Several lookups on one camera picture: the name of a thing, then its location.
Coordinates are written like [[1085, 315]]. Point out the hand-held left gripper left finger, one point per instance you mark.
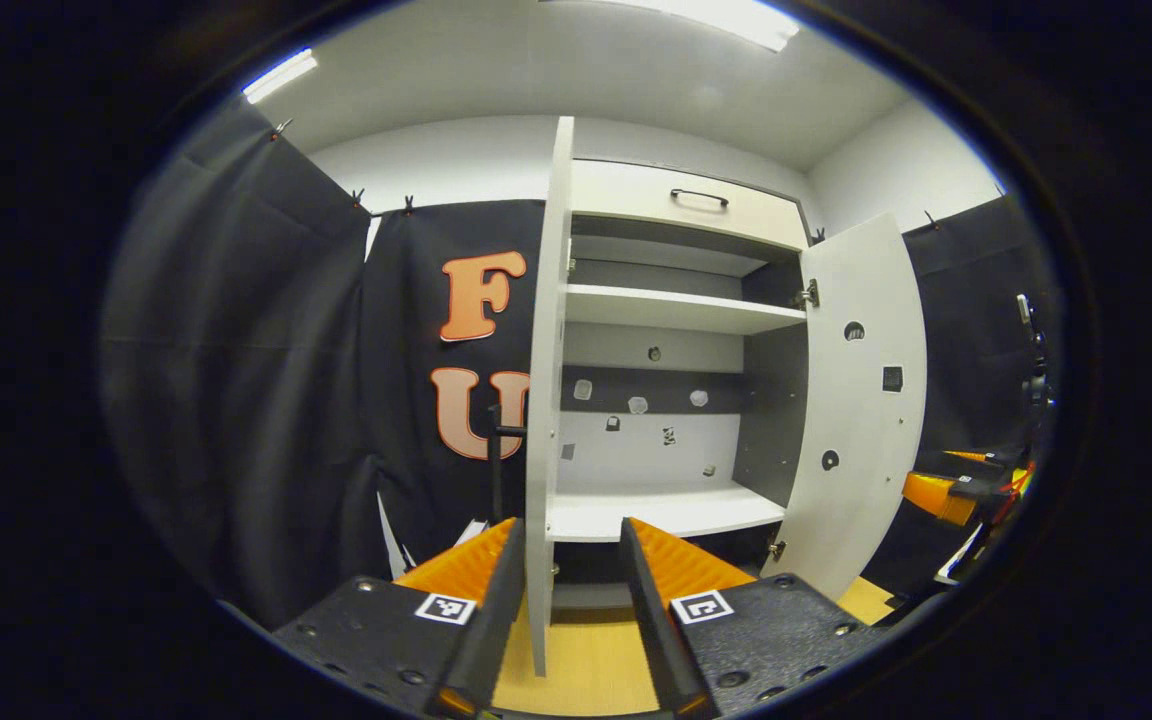
[[486, 620]]

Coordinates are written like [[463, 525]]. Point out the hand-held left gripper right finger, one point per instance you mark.
[[651, 620]]

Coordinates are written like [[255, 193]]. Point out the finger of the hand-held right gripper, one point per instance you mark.
[[966, 457], [936, 497]]

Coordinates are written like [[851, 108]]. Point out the beige cabinet door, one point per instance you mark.
[[541, 400], [856, 420]]

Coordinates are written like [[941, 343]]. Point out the beige double-door shoe cabinet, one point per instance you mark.
[[656, 455]]

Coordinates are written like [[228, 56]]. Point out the white cabinet shelf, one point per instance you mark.
[[676, 308], [656, 510]]

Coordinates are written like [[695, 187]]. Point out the metal door hinge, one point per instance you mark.
[[776, 548], [806, 295]]

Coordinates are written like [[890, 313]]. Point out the beige cabinet drawer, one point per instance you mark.
[[626, 195]]

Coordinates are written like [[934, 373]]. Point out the white book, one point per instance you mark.
[[471, 530]]

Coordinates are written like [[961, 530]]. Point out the black backdrop cloth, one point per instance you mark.
[[406, 400], [236, 380], [966, 330]]

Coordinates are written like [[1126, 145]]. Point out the long ceiling light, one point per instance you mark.
[[706, 18]]

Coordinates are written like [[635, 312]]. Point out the small ceiling light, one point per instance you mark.
[[279, 76]]

